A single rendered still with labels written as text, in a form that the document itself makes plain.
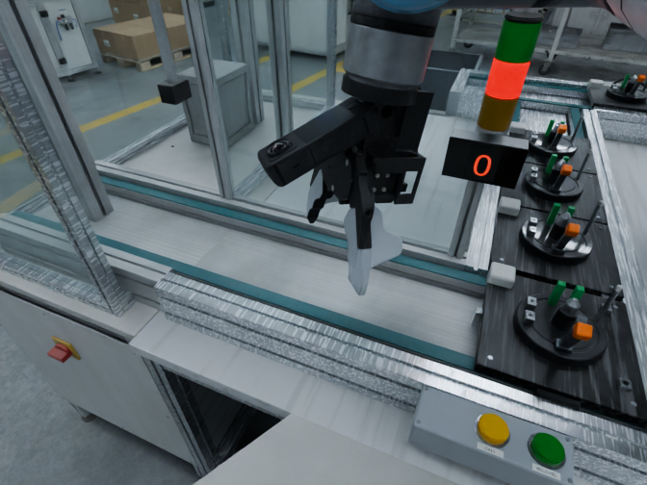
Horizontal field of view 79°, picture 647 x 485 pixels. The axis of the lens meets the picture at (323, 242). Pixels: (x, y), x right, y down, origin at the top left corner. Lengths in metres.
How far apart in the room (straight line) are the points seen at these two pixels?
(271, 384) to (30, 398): 1.46
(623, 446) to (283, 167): 0.60
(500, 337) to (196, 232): 0.71
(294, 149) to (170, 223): 0.74
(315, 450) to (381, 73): 0.57
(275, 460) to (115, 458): 1.15
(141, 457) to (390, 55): 1.62
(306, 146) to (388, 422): 0.52
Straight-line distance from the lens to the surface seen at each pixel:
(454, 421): 0.65
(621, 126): 1.88
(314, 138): 0.37
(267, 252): 0.92
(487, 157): 0.70
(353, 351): 0.68
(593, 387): 0.76
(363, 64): 0.37
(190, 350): 0.85
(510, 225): 1.00
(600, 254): 1.01
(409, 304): 0.82
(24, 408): 2.09
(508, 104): 0.68
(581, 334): 0.67
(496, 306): 0.79
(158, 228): 1.07
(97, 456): 1.83
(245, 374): 0.79
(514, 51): 0.65
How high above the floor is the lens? 1.52
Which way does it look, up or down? 40 degrees down
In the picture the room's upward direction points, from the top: straight up
